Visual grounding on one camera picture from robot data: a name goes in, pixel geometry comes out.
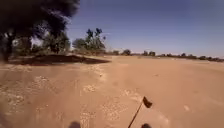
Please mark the group of green trees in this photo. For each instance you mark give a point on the group of green trees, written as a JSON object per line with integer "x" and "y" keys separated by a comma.
{"x": 88, "y": 43}

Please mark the distant row of trees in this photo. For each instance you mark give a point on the distant row of trees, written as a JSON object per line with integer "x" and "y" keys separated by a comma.
{"x": 173, "y": 55}

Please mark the robot's own part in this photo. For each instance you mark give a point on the robot's own part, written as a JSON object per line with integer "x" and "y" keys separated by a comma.
{"x": 145, "y": 126}
{"x": 74, "y": 125}

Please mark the large dark tree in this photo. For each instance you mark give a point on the large dark tree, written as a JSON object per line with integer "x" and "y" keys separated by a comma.
{"x": 23, "y": 20}

